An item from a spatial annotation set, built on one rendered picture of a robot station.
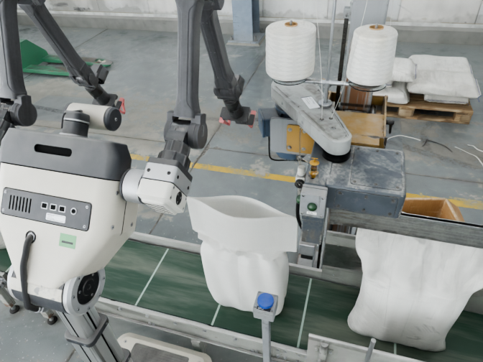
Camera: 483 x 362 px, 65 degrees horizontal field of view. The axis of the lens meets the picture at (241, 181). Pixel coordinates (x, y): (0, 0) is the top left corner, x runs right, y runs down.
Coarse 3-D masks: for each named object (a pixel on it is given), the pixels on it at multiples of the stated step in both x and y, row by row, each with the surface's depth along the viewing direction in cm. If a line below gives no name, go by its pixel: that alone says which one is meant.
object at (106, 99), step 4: (104, 92) 159; (100, 96) 158; (104, 96) 159; (108, 96) 162; (112, 96) 163; (116, 96) 164; (96, 100) 160; (100, 100) 159; (104, 100) 160; (108, 100) 162; (112, 100) 163; (92, 104) 164; (96, 104) 164; (100, 104) 163; (104, 104) 162; (108, 104) 162; (112, 104) 162
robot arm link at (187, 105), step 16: (176, 0) 94; (192, 0) 93; (208, 0) 99; (192, 16) 95; (192, 32) 96; (192, 48) 97; (192, 64) 98; (192, 80) 99; (192, 96) 101; (176, 112) 102; (192, 112) 101; (192, 128) 102; (192, 144) 103
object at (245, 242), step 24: (192, 216) 166; (216, 216) 154; (240, 216) 165; (264, 216) 158; (288, 216) 148; (216, 240) 165; (240, 240) 156; (264, 240) 155; (288, 240) 155; (216, 264) 170; (240, 264) 164; (264, 264) 160; (288, 264) 171; (216, 288) 181; (240, 288) 174; (264, 288) 169
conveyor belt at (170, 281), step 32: (128, 256) 220; (160, 256) 218; (192, 256) 217; (128, 288) 203; (160, 288) 202; (192, 288) 201; (288, 288) 197; (320, 288) 196; (352, 288) 195; (224, 320) 185; (256, 320) 184; (288, 320) 183; (320, 320) 182; (480, 320) 178; (416, 352) 168; (448, 352) 167; (480, 352) 166
